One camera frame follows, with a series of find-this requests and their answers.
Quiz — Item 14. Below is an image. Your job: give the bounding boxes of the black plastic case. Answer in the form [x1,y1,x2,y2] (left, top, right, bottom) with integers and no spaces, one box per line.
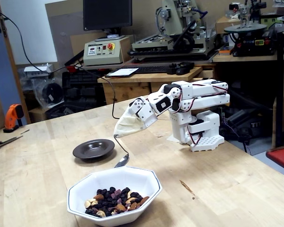
[62,70,107,108]

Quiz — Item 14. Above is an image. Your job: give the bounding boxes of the wooden desk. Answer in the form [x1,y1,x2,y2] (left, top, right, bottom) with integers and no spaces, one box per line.
[97,66,215,106]

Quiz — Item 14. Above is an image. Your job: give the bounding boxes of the black plastic bracket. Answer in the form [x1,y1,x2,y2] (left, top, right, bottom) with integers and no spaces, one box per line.
[168,61,195,75]

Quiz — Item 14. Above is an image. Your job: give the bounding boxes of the beige control box red button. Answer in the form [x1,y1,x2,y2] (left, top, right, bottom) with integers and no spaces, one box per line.
[83,35,134,66]

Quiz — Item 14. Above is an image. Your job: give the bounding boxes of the red chair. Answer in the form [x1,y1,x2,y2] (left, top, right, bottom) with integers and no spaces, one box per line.
[266,143,284,175]

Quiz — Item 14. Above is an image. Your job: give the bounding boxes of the brown round plate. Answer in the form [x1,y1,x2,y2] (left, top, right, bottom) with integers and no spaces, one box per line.
[72,139,115,161]

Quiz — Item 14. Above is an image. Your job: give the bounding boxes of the black computer monitor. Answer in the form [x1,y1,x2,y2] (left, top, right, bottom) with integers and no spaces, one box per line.
[82,0,133,42]

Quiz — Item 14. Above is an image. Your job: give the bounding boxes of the white octagonal bowl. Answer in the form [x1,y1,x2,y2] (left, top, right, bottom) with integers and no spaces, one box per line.
[66,166,163,225]

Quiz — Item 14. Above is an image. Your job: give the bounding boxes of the white fixed gripper finger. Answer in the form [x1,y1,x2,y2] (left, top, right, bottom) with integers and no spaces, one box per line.
[137,117,150,130]

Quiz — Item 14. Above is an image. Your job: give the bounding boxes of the flat cardboard pieces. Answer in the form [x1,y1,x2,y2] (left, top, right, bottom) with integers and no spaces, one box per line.
[0,129,30,151]

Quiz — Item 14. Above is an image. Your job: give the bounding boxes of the white moving gripper finger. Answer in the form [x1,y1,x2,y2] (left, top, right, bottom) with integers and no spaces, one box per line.
[129,96,148,117]

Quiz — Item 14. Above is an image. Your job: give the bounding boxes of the black scroll saw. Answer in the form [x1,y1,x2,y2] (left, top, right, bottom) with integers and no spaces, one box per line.
[223,0,279,57]

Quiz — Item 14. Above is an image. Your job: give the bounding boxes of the nut and dried fruit mix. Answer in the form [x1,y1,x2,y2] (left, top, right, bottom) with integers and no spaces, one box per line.
[84,186,150,218]

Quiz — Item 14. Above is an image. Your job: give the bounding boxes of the white plastic box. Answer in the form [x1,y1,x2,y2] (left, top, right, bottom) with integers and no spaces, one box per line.
[23,63,54,78]

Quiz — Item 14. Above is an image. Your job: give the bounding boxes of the long black cable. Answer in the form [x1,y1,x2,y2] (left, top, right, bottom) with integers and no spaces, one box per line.
[0,6,121,120]

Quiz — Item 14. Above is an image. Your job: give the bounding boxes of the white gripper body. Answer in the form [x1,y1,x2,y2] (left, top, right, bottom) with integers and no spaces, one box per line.
[135,98,160,130]

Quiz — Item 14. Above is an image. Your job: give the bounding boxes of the masking tape strip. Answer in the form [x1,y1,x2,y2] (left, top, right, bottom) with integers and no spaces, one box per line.
[167,134,180,144]

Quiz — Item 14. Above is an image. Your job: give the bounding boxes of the wooden workbench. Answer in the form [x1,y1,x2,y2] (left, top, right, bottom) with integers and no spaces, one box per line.
[212,51,284,71]

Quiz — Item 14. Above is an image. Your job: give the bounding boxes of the beige milling machine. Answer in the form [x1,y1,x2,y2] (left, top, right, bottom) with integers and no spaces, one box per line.
[129,0,220,62]

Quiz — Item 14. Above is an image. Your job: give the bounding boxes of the black spool in plastic bag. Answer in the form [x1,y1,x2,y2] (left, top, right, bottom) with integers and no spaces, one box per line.
[32,77,63,108]

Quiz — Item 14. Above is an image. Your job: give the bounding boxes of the brown cardboard box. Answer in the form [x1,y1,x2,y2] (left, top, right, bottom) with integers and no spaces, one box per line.
[215,16,242,35]

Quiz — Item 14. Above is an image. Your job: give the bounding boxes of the beige masking tape wrap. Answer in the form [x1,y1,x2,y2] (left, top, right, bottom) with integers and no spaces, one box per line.
[113,110,145,138]

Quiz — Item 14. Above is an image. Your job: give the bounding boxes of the white paper sheet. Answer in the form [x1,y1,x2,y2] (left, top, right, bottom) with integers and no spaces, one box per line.
[105,68,140,78]

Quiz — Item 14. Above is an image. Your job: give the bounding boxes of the black shop vacuum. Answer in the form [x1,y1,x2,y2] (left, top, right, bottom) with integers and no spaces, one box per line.
[223,107,277,148]

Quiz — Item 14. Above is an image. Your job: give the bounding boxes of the black keyboard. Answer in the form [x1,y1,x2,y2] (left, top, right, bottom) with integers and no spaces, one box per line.
[123,65,173,74]

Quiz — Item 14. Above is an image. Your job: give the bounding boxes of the large cardboard sheet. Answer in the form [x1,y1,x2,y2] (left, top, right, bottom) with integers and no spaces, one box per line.
[45,0,86,69]

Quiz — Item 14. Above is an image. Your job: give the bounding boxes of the bent metal spoon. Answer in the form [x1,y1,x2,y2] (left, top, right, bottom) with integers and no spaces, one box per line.
[113,133,131,168]

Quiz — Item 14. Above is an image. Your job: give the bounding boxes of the green cardboard box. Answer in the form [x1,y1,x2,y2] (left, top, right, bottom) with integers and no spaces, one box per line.
[260,14,284,31]

